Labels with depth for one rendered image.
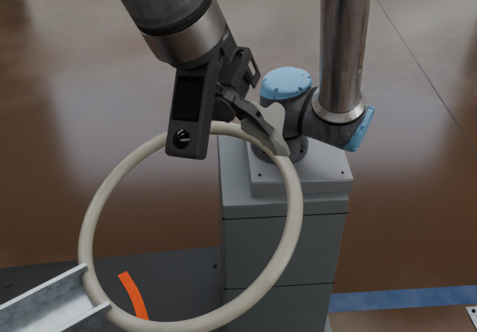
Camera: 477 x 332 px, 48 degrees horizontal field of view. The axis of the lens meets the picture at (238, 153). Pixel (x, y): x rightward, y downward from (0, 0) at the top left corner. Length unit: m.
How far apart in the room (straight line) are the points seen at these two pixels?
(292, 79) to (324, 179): 0.33
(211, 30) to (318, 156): 1.21
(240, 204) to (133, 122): 1.91
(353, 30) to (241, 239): 0.82
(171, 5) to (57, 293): 0.75
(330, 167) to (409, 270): 1.08
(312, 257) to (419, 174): 1.43
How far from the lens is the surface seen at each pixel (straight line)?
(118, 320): 1.06
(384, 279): 2.62
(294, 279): 1.97
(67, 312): 1.13
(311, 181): 1.67
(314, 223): 1.75
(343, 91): 1.41
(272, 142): 0.68
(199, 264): 2.57
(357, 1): 1.19
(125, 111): 3.58
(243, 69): 0.66
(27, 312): 1.16
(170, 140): 0.62
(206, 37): 0.58
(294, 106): 1.56
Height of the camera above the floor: 2.03
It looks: 40 degrees down
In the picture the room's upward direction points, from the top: straight up
